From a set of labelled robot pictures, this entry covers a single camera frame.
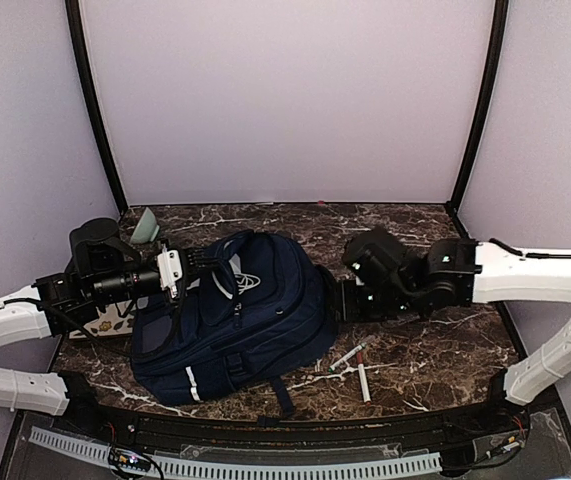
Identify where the green capped marker pen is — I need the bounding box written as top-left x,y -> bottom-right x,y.
328,342 -> 367,372

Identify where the black frame post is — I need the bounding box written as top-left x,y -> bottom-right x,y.
445,0 -> 509,217
64,0 -> 129,216

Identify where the left black frame post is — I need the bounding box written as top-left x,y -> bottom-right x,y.
64,0 -> 129,216

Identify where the right black frame post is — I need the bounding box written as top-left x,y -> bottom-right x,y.
445,0 -> 509,217

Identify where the black curved front rail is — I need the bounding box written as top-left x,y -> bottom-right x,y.
14,372 -> 566,454

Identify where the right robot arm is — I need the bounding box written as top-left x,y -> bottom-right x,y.
342,227 -> 571,434

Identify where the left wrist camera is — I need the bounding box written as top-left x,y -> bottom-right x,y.
154,239 -> 216,304

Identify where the grey slotted cable duct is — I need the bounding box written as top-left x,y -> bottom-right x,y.
28,427 -> 442,479

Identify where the navy blue student backpack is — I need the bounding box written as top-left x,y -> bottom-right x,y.
130,230 -> 338,418

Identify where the green ceramic bowl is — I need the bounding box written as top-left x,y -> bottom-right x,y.
130,207 -> 160,245

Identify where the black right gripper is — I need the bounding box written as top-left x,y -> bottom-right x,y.
326,278 -> 422,323

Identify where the floral pattern notebook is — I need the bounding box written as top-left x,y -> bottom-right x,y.
84,302 -> 134,338

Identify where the red capped marker pen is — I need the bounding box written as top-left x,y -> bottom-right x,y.
356,351 -> 371,405

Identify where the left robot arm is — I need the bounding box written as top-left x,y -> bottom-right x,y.
0,218 -> 182,436

